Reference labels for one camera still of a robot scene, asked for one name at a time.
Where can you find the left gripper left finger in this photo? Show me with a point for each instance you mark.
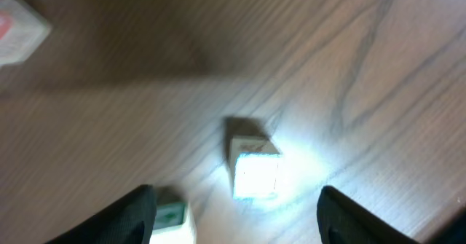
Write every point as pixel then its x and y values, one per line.
pixel 129 220

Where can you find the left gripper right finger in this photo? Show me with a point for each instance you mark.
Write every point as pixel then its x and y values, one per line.
pixel 342 221

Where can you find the blue number 2 block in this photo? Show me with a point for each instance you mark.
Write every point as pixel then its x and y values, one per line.
pixel 174 221

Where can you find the white block near blue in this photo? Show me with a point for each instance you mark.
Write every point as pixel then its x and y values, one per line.
pixel 253 159

